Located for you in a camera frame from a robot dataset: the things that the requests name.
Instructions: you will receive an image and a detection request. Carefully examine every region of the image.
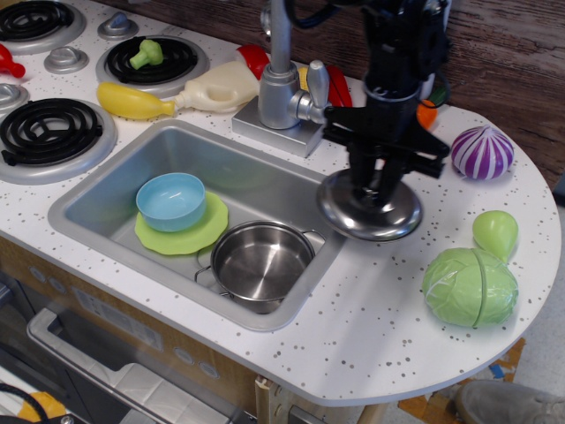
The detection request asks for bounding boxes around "silver toy faucet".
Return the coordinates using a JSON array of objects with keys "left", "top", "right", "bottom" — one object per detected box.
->
[{"left": 232, "top": 1, "right": 330, "bottom": 157}]

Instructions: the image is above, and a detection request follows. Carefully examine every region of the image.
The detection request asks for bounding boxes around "toy oven door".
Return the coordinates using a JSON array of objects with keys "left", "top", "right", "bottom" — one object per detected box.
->
[{"left": 1, "top": 275, "right": 254, "bottom": 423}]

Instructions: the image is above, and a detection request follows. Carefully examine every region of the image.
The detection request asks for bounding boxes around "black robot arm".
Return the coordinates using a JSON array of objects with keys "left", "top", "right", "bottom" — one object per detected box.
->
[{"left": 284, "top": 1, "right": 450, "bottom": 207}]

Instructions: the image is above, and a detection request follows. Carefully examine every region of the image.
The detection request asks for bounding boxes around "orange toy carrot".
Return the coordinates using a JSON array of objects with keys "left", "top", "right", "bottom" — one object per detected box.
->
[{"left": 416, "top": 86, "right": 450, "bottom": 130}]

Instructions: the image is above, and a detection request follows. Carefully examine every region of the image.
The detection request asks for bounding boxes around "green toy cabbage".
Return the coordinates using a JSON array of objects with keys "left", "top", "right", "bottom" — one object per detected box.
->
[{"left": 422, "top": 248, "right": 519, "bottom": 328}]

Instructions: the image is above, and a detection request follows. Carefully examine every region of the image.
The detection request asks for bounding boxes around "yellow cloth object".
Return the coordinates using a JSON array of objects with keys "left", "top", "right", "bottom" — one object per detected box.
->
[{"left": 18, "top": 392, "right": 67, "bottom": 422}]

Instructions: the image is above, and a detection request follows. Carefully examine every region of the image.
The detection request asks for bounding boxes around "red toy tomato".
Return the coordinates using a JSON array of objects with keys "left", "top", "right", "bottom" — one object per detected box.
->
[{"left": 236, "top": 44, "right": 270, "bottom": 81}]

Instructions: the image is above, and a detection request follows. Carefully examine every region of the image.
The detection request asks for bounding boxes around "cream plastic jug bottle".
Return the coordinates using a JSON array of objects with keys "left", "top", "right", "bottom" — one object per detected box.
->
[{"left": 174, "top": 61, "right": 260, "bottom": 111}]

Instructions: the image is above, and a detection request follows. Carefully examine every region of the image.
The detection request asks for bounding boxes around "grey toy sink basin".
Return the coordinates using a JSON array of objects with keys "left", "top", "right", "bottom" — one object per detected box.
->
[{"left": 48, "top": 120, "right": 345, "bottom": 331}]

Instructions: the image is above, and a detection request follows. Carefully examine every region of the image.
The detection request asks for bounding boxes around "green toy broccoli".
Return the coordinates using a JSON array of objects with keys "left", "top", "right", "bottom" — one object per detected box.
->
[{"left": 129, "top": 39, "right": 164, "bottom": 70}]

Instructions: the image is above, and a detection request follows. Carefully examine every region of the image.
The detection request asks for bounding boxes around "green toy pear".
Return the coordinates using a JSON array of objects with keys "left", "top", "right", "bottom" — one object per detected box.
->
[{"left": 472, "top": 210, "right": 519, "bottom": 262}]

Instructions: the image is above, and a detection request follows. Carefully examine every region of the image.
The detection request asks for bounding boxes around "steel pot lid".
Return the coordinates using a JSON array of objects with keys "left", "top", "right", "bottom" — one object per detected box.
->
[{"left": 316, "top": 169, "right": 423, "bottom": 242}]

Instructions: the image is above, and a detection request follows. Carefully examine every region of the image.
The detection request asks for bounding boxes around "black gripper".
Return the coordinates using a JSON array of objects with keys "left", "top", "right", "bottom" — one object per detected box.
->
[{"left": 323, "top": 96, "right": 449, "bottom": 206}]

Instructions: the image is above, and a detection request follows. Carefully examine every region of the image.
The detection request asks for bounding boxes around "purple toy onion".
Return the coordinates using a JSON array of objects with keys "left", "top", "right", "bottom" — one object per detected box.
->
[{"left": 451, "top": 125, "right": 515, "bottom": 180}]

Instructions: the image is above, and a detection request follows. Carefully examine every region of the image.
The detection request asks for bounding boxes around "light blue plastic bowl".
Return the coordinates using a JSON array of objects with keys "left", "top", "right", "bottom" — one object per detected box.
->
[{"left": 136, "top": 172, "right": 207, "bottom": 232}]

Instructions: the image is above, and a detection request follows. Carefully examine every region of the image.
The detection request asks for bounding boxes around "red toy chili pepper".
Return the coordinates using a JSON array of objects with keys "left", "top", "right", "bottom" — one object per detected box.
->
[{"left": 327, "top": 65, "right": 353, "bottom": 107}]

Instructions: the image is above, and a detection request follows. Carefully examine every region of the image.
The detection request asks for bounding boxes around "black burner back right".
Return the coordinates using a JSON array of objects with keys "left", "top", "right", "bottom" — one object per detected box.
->
[{"left": 95, "top": 35, "right": 209, "bottom": 98}]

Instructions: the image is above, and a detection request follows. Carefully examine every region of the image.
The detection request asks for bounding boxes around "silver stove knob left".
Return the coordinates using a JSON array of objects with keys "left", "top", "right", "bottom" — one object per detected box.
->
[{"left": 0, "top": 83, "right": 30, "bottom": 117}]

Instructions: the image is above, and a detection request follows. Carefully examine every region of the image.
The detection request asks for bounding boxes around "black burner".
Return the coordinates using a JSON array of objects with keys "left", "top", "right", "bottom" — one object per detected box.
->
[
  {"left": 1, "top": 1, "right": 86, "bottom": 56},
  {"left": 95, "top": 35, "right": 209, "bottom": 98},
  {"left": 1, "top": 98, "right": 117, "bottom": 186}
]

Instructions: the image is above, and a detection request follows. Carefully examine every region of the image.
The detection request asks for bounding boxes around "black burner front left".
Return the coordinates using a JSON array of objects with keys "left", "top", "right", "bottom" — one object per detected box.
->
[{"left": 1, "top": 98, "right": 117, "bottom": 186}]

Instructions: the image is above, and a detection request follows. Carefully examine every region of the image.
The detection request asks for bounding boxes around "green plastic plate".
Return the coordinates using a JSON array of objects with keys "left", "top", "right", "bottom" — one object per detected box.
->
[{"left": 134, "top": 192, "right": 229, "bottom": 255}]

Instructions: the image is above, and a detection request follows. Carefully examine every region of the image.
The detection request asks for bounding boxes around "silver stove knob middle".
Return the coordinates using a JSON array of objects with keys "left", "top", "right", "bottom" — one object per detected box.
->
[{"left": 43, "top": 46, "right": 89, "bottom": 74}]

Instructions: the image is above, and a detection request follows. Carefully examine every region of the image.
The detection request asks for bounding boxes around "stainless steel pot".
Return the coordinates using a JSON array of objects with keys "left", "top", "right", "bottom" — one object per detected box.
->
[{"left": 193, "top": 220, "right": 330, "bottom": 322}]

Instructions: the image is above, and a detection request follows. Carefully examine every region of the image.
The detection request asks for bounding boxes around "silver stove knob top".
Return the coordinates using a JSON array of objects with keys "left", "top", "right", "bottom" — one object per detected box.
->
[{"left": 97, "top": 12, "right": 139, "bottom": 41}]

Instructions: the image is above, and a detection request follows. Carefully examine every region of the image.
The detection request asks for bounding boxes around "silver stove knob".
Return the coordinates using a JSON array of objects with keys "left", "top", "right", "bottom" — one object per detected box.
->
[
  {"left": 43, "top": 46, "right": 89, "bottom": 74},
  {"left": 0, "top": 83, "right": 30, "bottom": 117},
  {"left": 97, "top": 12, "right": 139, "bottom": 41}
]

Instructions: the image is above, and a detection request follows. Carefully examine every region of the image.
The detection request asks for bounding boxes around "red toy bottle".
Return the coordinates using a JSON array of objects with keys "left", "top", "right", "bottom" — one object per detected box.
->
[{"left": 0, "top": 44, "right": 26, "bottom": 79}]

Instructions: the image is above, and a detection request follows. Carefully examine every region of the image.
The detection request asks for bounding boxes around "yellow toy corn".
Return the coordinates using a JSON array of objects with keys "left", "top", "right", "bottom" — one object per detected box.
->
[{"left": 298, "top": 67, "right": 309, "bottom": 92}]

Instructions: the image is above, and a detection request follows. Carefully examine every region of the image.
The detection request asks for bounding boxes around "black burner back left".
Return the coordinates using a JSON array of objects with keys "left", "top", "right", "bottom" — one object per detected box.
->
[{"left": 1, "top": 1, "right": 86, "bottom": 56}]

